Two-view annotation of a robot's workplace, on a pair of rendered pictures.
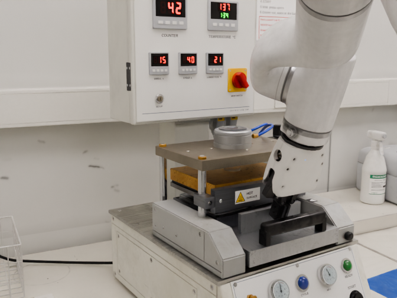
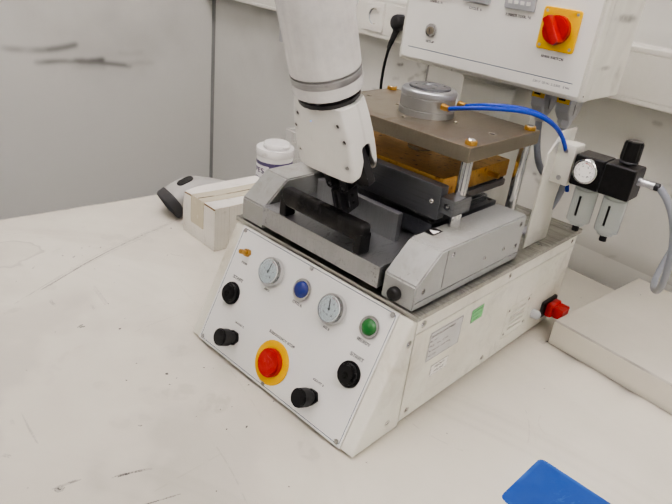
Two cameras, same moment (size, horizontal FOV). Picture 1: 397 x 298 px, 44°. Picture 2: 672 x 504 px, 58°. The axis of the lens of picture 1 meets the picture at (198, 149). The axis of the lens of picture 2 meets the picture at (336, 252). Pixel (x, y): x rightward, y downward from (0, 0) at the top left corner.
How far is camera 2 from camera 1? 1.11 m
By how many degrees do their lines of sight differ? 71
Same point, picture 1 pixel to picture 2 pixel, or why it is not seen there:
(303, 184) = (326, 162)
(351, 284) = (359, 354)
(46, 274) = not seen: hidden behind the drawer
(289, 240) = (307, 229)
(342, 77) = not seen: outside the picture
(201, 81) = (495, 19)
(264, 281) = (270, 251)
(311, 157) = (317, 120)
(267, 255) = (279, 225)
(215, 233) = (269, 173)
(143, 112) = (409, 43)
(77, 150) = not seen: hidden behind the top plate
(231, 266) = (250, 210)
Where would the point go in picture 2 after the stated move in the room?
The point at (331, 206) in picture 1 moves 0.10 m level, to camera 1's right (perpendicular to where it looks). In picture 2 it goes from (421, 246) to (453, 289)
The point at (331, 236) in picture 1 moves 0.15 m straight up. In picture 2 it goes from (365, 271) to (383, 154)
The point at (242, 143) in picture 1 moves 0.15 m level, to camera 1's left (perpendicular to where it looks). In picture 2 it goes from (408, 107) to (378, 83)
